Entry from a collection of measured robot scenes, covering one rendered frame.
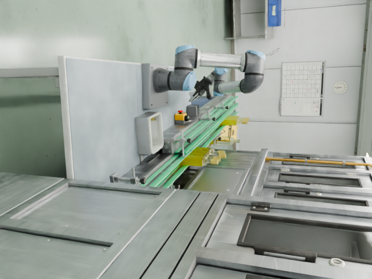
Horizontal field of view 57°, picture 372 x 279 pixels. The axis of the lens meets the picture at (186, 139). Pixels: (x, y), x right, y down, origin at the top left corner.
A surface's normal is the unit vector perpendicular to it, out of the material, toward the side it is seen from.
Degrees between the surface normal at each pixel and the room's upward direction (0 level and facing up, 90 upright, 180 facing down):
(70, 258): 90
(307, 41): 90
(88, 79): 0
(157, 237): 90
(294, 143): 90
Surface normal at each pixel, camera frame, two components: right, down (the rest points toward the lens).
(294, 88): -0.32, 0.28
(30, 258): -0.07, -0.96
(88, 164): 0.94, 0.04
